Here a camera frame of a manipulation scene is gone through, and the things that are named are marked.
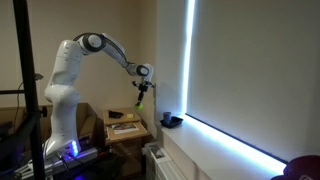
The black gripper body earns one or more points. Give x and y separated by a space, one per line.
143 88

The aluminium robot base platform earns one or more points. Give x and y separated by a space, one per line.
83 155

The white window sill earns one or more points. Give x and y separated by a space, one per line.
206 150

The black cloth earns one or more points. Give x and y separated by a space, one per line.
115 114

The maroon cap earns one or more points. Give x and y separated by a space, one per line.
301 168

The yellow tennis ball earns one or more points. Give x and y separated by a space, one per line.
139 106

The light wooden desk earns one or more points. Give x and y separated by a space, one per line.
113 121

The white radiator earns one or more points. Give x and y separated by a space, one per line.
166 168

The black metal stand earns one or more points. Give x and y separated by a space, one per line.
28 83

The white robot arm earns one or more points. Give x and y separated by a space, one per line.
63 100

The brochure with house photos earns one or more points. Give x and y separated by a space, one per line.
125 128

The wooden pull-out shelf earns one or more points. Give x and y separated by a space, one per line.
126 136

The black plastic tray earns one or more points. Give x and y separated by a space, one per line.
176 122

